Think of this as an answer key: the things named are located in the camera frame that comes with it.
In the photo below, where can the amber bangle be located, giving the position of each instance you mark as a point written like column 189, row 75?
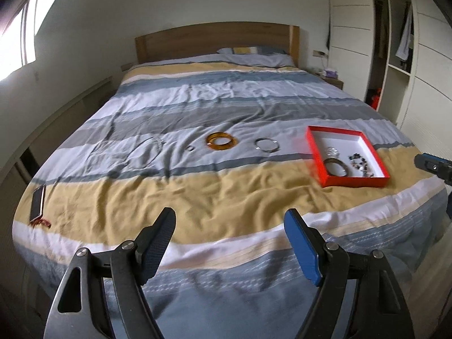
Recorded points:
column 212, row 144

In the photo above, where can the dark bangle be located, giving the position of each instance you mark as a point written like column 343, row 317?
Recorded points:
column 326, row 169

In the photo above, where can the window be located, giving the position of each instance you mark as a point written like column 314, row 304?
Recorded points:
column 17, row 42

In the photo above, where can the purple tissue box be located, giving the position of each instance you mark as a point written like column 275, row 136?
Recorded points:
column 331, row 73

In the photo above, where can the red shallow box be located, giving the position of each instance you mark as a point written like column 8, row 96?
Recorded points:
column 356, row 144

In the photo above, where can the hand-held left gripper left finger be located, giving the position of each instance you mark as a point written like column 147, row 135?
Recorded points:
column 155, row 250

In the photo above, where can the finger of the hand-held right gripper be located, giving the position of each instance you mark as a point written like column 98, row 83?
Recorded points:
column 436, row 158

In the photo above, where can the wooden nightstand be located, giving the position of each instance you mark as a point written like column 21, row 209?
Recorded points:
column 335, row 84

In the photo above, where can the wall socket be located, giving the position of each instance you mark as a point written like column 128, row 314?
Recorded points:
column 320, row 53

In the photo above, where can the red bag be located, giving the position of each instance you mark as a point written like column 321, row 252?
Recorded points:
column 375, row 100

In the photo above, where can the wooden headboard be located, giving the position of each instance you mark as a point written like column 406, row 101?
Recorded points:
column 212, row 39

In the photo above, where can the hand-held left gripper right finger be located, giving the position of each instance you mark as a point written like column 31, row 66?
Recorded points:
column 303, row 250

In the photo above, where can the striped pillow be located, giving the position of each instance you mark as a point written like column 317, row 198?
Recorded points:
column 268, row 60

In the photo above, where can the silver bangle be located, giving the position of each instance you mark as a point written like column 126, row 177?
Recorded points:
column 256, row 145

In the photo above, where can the hanging striped shirt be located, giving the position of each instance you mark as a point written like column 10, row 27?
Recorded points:
column 405, row 39

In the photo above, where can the low white wall cabinet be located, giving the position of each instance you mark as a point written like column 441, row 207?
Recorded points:
column 53, row 120

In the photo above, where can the white wardrobe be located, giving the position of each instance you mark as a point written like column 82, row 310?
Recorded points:
column 349, row 24

